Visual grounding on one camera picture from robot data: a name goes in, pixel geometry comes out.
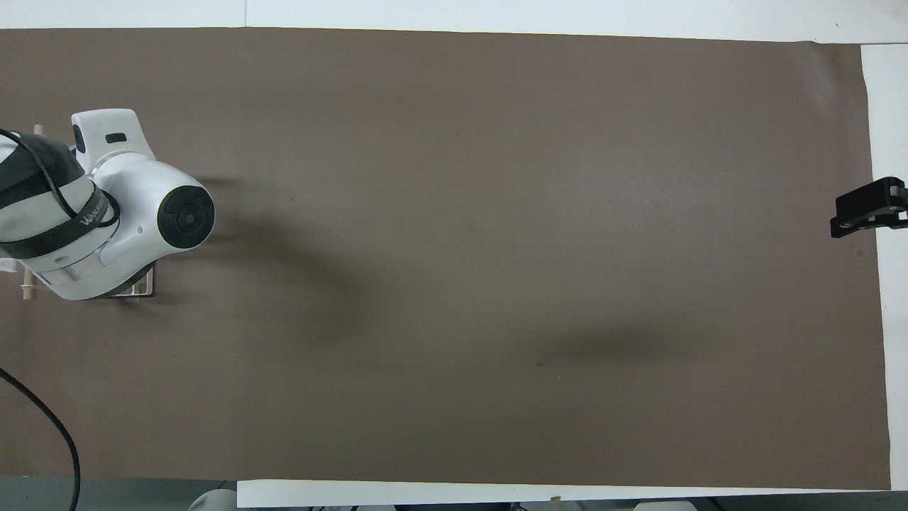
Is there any wooden cup holder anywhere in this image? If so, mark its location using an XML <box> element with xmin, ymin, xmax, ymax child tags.
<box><xmin>0</xmin><ymin>123</ymin><xmax>156</xmax><ymax>303</ymax></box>

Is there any black cable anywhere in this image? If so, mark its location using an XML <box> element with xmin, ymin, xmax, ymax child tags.
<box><xmin>0</xmin><ymin>366</ymin><xmax>82</xmax><ymax>511</ymax></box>
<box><xmin>0</xmin><ymin>129</ymin><xmax>121</xmax><ymax>226</ymax></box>

